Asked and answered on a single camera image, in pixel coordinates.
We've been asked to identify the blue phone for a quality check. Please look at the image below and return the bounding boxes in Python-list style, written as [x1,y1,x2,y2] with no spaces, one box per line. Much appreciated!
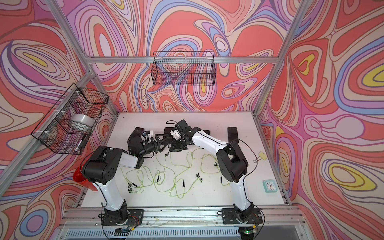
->
[227,127,239,143]

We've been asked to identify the far left green earphones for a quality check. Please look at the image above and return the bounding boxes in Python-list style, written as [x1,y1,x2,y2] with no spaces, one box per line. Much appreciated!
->
[121,167,154,194]

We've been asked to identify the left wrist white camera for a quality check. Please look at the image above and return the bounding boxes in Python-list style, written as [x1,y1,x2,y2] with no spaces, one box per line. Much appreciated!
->
[143,130,155,142]

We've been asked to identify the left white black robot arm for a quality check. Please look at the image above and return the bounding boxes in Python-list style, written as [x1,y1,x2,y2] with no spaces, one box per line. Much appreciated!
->
[81,127,172,225]

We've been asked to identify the back black wire basket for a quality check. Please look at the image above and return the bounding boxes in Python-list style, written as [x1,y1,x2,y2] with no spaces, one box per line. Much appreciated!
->
[151,51,217,87]

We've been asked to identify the black wire basket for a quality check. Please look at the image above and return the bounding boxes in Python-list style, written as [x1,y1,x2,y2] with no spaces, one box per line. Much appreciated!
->
[151,51,217,87]
[31,84,109,155]

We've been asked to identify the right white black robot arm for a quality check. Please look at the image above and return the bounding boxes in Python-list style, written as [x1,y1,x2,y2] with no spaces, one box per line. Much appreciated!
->
[164,120,254,223]

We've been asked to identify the left black wire basket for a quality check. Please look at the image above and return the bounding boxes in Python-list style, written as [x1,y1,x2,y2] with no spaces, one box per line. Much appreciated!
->
[31,84,109,155]

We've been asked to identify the middle green earphones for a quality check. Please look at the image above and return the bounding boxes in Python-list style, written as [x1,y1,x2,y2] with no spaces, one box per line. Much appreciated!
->
[169,150,199,199]

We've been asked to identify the white tape roll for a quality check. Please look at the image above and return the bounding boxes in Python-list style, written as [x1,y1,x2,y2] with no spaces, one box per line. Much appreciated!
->
[70,114,95,129]

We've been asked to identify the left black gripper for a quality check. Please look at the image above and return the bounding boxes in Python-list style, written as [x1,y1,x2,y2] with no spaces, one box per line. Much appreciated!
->
[138,135,168,159]

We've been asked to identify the yellow binder clip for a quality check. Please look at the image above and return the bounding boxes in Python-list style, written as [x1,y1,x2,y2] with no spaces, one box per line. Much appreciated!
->
[254,152,268,163]

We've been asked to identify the wrist white camera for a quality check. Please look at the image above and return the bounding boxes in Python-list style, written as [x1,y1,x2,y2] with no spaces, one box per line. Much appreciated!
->
[171,130,182,140]
[143,130,155,142]

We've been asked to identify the red cup with markers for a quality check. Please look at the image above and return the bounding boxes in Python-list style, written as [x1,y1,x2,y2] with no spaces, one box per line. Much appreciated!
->
[73,167,98,192]

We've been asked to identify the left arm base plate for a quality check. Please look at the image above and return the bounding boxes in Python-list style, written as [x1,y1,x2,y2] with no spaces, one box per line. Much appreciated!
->
[100,209,144,227]

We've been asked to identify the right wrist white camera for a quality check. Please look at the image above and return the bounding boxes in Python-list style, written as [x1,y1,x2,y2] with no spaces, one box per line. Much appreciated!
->
[171,130,182,140]

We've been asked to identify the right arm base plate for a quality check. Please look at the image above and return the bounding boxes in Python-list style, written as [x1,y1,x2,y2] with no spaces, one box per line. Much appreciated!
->
[221,208,264,226]

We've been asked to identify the small teal alarm clock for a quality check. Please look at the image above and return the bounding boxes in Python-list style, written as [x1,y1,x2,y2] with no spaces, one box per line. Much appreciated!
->
[263,180,279,193]

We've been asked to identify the black marker in basket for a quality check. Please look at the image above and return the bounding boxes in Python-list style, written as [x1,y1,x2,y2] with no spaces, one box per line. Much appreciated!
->
[78,135,87,151]

